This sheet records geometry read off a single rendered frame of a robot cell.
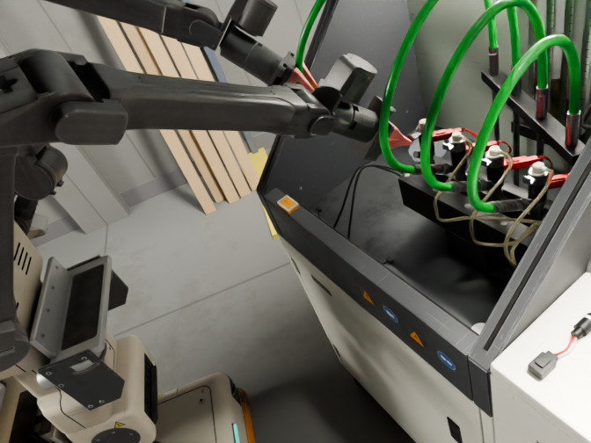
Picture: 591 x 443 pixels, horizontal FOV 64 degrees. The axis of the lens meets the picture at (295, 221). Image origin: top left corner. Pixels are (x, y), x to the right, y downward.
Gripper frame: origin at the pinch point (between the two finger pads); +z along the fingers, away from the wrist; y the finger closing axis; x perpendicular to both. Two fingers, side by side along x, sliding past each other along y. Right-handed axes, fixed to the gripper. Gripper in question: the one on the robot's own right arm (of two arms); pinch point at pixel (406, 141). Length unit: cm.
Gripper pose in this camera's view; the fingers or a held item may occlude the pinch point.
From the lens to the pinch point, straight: 93.0
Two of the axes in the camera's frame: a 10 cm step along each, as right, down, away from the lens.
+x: -3.2, -5.6, 7.7
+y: 4.1, -8.1, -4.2
